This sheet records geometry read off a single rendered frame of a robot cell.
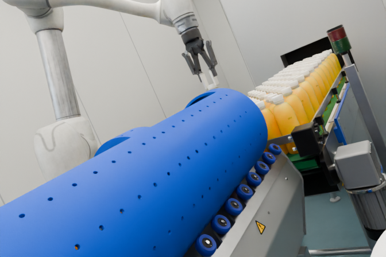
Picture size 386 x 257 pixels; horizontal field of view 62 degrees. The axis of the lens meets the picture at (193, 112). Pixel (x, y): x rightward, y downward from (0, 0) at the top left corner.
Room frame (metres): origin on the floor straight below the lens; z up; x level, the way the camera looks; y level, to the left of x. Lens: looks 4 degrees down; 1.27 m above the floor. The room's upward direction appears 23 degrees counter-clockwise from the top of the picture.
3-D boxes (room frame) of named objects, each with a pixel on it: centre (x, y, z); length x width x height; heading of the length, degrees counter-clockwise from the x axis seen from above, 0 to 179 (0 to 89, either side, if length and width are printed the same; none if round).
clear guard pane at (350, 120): (1.51, -0.69, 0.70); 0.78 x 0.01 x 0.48; 147
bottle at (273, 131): (1.20, -0.24, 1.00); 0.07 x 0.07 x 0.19
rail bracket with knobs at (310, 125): (1.05, -0.31, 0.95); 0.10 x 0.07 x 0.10; 57
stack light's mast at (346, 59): (1.25, -0.63, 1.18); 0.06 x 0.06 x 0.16
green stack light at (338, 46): (1.25, -0.63, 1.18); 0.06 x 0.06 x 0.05
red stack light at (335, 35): (1.25, -0.63, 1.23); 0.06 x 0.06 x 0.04
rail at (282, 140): (1.19, -0.16, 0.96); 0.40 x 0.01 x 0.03; 57
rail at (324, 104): (1.75, -0.77, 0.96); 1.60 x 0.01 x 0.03; 147
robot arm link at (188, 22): (1.28, -0.11, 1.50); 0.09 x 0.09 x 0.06
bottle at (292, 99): (1.26, -0.37, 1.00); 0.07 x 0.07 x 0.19
